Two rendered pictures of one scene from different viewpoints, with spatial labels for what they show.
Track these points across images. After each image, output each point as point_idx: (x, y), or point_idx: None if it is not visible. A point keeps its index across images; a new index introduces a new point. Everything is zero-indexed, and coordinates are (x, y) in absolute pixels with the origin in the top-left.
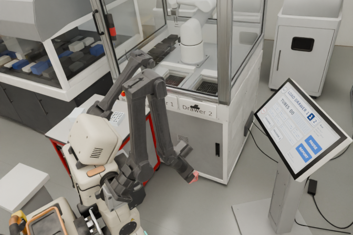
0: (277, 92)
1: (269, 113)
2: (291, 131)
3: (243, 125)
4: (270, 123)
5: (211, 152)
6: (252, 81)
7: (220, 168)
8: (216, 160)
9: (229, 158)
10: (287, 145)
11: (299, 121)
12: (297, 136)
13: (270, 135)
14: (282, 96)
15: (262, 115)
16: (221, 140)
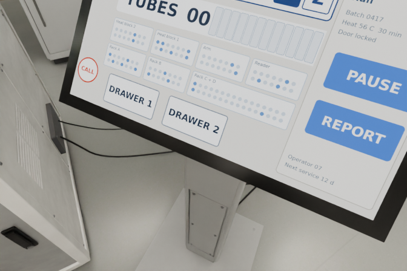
0: None
1: (115, 65)
2: (246, 81)
3: (47, 137)
4: (142, 95)
5: (9, 251)
6: (6, 42)
7: (58, 254)
8: (36, 252)
9: (64, 221)
10: (264, 137)
11: (254, 31)
12: (284, 86)
13: (171, 137)
14: None
15: (92, 86)
16: (14, 216)
